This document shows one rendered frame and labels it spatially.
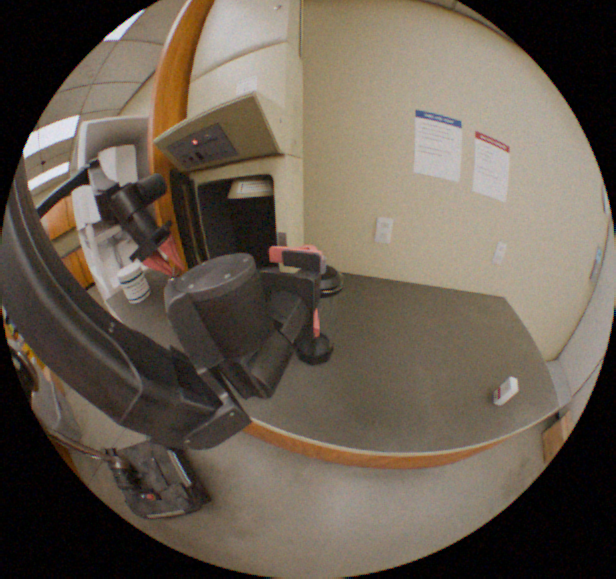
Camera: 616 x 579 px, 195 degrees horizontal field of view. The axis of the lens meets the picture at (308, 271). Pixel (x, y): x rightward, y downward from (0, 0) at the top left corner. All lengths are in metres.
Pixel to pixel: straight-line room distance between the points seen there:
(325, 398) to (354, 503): 1.05
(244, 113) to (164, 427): 0.40
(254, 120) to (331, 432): 0.60
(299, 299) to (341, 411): 0.30
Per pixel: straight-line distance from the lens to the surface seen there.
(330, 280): 0.33
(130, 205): 0.39
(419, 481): 1.53
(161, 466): 1.38
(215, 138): 0.43
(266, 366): 0.15
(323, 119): 0.86
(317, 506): 1.37
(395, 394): 0.48
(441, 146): 0.87
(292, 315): 0.19
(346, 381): 0.47
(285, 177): 0.40
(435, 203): 0.85
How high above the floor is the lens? 1.35
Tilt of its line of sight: 28 degrees down
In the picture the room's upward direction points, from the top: straight up
